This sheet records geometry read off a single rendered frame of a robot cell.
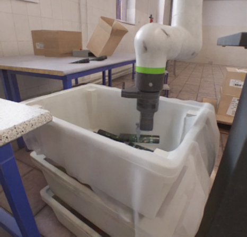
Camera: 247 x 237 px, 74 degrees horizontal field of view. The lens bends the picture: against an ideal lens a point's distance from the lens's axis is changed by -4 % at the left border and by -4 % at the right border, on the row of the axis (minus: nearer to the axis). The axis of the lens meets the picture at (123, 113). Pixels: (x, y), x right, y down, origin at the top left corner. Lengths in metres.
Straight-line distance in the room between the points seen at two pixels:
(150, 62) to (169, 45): 0.07
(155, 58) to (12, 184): 0.46
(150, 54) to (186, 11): 0.18
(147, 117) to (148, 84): 0.11
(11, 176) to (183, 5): 0.62
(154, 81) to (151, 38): 0.12
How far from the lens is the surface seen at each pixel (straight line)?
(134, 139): 0.63
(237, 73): 2.14
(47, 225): 1.13
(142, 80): 0.52
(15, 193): 0.43
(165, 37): 0.52
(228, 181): 0.48
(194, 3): 0.61
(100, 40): 1.70
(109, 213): 0.57
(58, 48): 1.81
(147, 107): 0.55
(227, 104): 2.19
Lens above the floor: 0.90
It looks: 23 degrees down
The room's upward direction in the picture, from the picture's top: 1 degrees clockwise
